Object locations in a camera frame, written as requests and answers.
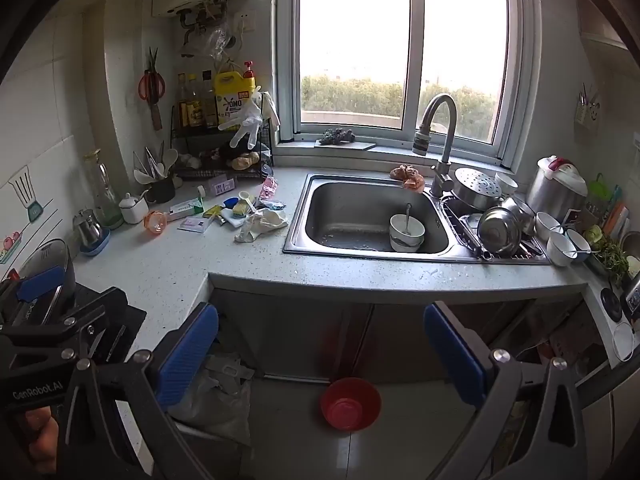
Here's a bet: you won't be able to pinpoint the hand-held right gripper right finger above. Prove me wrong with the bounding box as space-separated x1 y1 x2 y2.
422 301 588 480

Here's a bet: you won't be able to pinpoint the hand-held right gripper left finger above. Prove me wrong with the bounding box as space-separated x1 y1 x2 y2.
57 302 221 480

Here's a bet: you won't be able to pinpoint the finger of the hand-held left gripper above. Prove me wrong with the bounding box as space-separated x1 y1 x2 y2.
14 265 67 306
55 286 129 333

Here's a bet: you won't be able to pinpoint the red plastic basin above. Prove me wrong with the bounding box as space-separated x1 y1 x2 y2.
320 377 382 431

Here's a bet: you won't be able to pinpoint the person's left hand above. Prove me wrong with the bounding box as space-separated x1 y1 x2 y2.
19 404 60 465

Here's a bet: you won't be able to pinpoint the white plastic bag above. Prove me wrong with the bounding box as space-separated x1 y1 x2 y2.
167 352 256 446

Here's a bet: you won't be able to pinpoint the blue plastic dish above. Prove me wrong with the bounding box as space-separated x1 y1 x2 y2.
80 227 112 257

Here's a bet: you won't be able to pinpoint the small steel kettle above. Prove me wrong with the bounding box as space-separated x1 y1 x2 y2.
73 208 103 248

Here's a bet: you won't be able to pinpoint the tall glass bottle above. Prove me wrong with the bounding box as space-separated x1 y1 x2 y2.
82 150 123 228

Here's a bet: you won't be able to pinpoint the steel dish rack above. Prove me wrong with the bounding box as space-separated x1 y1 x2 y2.
440 195 551 263

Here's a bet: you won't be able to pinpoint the green white carton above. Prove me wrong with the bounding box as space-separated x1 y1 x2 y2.
167 199 206 221

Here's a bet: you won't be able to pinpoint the large steel bowl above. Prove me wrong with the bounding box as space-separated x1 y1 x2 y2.
476 206 522 257

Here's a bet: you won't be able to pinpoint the bunch of white spoons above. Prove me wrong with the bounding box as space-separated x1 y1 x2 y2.
132 142 178 183

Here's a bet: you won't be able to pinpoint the crumpled white cloth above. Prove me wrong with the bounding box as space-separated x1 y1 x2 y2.
235 209 290 244

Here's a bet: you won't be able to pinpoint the small steel bowl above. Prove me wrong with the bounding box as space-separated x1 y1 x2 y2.
501 196 536 233

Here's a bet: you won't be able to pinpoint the blue rimmed bowl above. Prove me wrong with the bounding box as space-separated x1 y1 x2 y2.
565 228 593 263

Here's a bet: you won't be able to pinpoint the perforated steel lid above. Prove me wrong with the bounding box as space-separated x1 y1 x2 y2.
452 167 502 211

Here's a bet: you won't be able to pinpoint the stainless steel sink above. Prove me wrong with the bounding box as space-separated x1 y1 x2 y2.
283 174 551 266

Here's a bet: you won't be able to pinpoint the orange dish rag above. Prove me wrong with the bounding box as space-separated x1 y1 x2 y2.
390 164 426 192

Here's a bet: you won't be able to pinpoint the green leafy vegetables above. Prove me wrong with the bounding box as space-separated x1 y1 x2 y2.
585 225 631 281

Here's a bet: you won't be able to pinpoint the steel rice cooker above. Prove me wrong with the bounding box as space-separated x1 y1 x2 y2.
526 156 588 223

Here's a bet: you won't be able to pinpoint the steel kitchen faucet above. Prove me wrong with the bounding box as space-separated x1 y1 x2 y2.
412 92 458 198

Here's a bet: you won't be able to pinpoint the glass oil bottle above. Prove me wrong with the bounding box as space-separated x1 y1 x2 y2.
186 75 206 127
176 74 193 128

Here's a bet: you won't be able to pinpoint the green cutting board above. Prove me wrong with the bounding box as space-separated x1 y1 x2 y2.
587 174 613 211

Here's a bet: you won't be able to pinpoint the dark sauce bottle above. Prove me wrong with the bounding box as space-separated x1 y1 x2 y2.
202 70 218 126

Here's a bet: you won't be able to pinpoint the white rubber glove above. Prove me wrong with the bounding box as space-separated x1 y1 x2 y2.
260 92 281 133
218 87 263 150

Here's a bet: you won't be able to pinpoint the yellow detergent jug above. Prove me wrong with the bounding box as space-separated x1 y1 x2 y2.
214 61 257 127

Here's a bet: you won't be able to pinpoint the grey steel wool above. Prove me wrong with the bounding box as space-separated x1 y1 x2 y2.
320 128 356 147

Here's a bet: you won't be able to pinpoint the clear plastic bag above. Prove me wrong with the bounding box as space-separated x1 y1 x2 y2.
192 25 237 61

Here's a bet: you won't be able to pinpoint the metal water pipes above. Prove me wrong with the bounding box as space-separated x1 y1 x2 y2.
177 2 231 46

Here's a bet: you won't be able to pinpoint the kitchen wall sticker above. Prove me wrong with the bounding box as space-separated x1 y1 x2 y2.
0 167 53 266

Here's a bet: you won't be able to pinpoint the black wire rack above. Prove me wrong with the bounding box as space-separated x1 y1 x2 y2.
170 102 276 181

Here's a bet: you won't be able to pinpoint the red handled scissors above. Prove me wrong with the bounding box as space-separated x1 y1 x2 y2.
138 47 166 103

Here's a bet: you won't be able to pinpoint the wall utensil hanger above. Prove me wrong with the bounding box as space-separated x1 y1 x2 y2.
574 82 601 146

